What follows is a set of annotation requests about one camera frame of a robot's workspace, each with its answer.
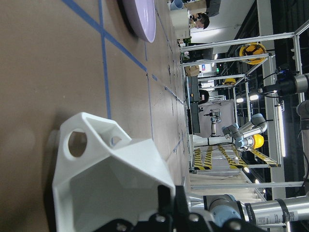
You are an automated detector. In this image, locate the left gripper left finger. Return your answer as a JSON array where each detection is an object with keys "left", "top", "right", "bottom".
[{"left": 157, "top": 185, "right": 174, "bottom": 217}]

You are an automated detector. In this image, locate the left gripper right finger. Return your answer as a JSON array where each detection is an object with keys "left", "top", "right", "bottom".
[{"left": 175, "top": 186, "right": 189, "bottom": 218}]

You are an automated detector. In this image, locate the white faceted cup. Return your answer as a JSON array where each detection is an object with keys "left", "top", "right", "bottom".
[{"left": 52, "top": 112, "right": 175, "bottom": 232}]

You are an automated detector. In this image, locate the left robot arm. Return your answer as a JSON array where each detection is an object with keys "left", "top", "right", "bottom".
[{"left": 149, "top": 185, "right": 309, "bottom": 232}]

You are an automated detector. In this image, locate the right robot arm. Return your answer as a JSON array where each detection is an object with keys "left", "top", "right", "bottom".
[{"left": 257, "top": 65, "right": 309, "bottom": 192}]

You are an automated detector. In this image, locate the lilac plate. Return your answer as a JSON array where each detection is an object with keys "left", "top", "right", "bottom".
[{"left": 117, "top": 0, "right": 156, "bottom": 43}]

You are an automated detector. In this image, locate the yellow hard hat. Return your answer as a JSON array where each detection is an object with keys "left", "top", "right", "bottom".
[{"left": 239, "top": 42, "right": 267, "bottom": 65}]

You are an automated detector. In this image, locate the brown paper table cover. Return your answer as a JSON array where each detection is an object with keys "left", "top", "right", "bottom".
[{"left": 0, "top": 0, "right": 188, "bottom": 232}]

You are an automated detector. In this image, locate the seated person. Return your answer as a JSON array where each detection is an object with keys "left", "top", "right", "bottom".
[{"left": 190, "top": 13, "right": 210, "bottom": 29}]

